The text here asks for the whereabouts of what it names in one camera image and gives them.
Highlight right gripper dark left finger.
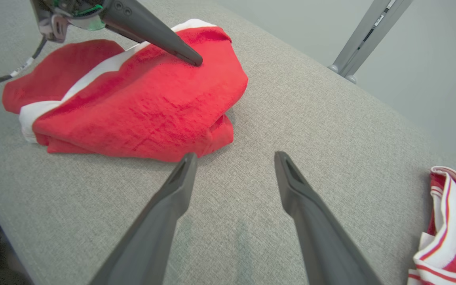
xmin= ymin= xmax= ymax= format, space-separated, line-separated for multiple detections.
xmin=89 ymin=152 xmax=199 ymax=285

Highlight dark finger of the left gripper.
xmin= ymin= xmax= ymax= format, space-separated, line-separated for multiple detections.
xmin=101 ymin=0 xmax=203 ymax=67

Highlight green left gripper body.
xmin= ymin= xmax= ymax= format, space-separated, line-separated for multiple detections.
xmin=52 ymin=0 xmax=110 ymax=31

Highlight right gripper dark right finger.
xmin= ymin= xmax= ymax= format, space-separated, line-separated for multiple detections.
xmin=274 ymin=151 xmax=384 ymax=285

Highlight red shorts with white stripe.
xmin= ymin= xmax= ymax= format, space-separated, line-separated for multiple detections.
xmin=2 ymin=19 xmax=249 ymax=163

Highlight grey metal stand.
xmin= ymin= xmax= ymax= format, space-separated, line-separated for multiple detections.
xmin=328 ymin=0 xmax=414 ymax=84

